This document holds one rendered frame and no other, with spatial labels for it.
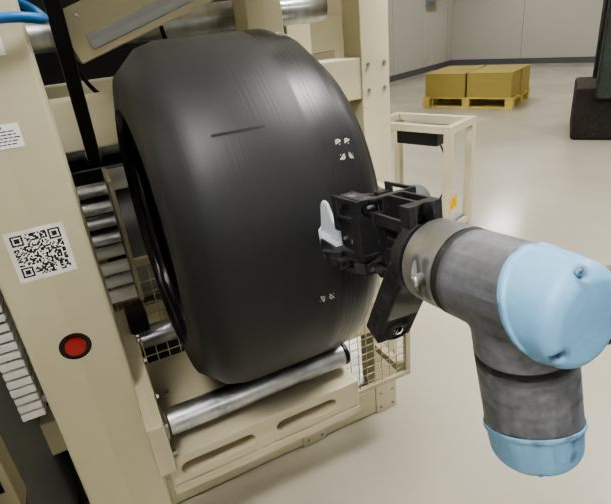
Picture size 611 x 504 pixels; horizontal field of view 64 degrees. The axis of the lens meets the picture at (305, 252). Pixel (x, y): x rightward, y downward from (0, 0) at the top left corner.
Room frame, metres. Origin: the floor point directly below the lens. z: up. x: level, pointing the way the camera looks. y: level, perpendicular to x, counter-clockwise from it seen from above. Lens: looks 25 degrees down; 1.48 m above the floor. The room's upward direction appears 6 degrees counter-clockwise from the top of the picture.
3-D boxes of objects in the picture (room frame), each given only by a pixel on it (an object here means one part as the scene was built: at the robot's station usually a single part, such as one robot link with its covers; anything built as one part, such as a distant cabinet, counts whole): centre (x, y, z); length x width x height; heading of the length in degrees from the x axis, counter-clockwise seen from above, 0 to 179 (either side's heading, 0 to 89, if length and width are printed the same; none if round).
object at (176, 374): (0.81, 0.17, 0.80); 0.37 x 0.36 x 0.02; 24
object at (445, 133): (3.27, -0.86, 0.40); 0.60 x 0.35 x 0.80; 45
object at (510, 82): (7.86, -2.92, 0.25); 1.45 x 1.04 x 0.50; 45
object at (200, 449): (0.69, 0.11, 0.84); 0.36 x 0.09 x 0.06; 114
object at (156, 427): (0.74, 0.33, 0.90); 0.40 x 0.03 x 0.10; 24
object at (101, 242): (1.07, 0.52, 1.05); 0.20 x 0.15 x 0.30; 114
